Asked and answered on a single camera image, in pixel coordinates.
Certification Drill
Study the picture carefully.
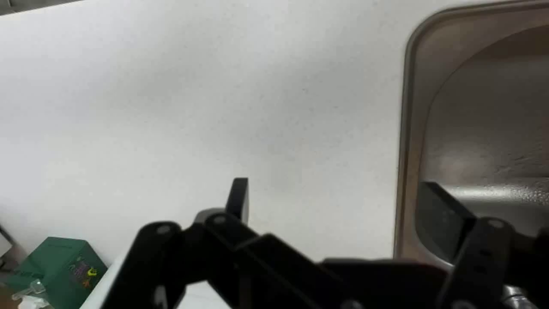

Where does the stainless steel sink basin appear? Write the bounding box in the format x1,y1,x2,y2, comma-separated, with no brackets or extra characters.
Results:
394,0,549,265

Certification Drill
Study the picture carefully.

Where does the green box with buttons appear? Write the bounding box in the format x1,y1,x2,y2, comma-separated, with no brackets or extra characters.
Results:
3,236,106,309

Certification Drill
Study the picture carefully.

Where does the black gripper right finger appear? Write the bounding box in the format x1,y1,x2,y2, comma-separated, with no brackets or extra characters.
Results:
415,181,549,309

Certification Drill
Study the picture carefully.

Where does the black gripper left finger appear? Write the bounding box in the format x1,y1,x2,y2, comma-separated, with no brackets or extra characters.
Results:
101,178,320,309

